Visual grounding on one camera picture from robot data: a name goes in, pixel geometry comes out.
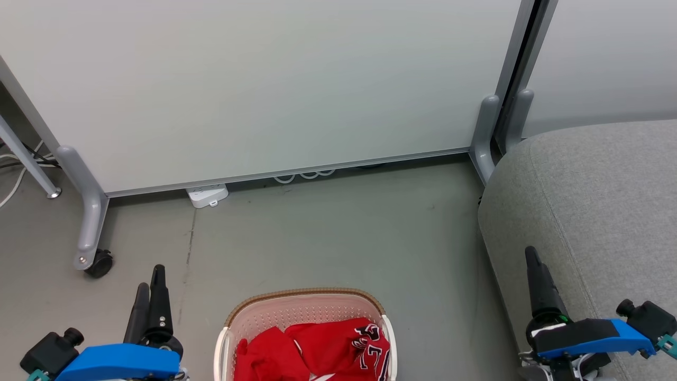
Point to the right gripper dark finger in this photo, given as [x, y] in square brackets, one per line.
[542, 293]

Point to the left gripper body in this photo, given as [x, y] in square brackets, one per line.
[168, 339]

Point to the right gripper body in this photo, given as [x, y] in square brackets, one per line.
[545, 320]

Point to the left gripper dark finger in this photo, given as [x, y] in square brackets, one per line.
[138, 312]
[160, 301]

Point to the red lettered jersey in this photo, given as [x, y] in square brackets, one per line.
[322, 349]

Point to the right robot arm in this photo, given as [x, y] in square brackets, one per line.
[563, 370]

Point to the grey fabric sofa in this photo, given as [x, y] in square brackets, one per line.
[597, 201]

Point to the black caster wheel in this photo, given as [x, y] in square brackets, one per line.
[100, 264]

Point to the grey partition foot with caster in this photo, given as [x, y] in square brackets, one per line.
[91, 211]

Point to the white power strip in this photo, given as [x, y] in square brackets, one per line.
[206, 194]

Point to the white laundry basket brown rim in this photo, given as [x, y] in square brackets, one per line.
[296, 312]

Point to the grey table leg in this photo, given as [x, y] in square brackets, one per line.
[26, 159]

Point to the wide white partition panel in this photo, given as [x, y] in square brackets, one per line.
[264, 79]

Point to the narrow white partition panel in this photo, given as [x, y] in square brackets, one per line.
[608, 53]

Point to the left wrist blue camera mount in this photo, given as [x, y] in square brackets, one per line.
[121, 362]

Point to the wrist blue camera mount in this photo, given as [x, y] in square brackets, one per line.
[608, 333]
[121, 362]

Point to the right wrist blue camera mount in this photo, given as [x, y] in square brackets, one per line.
[608, 333]

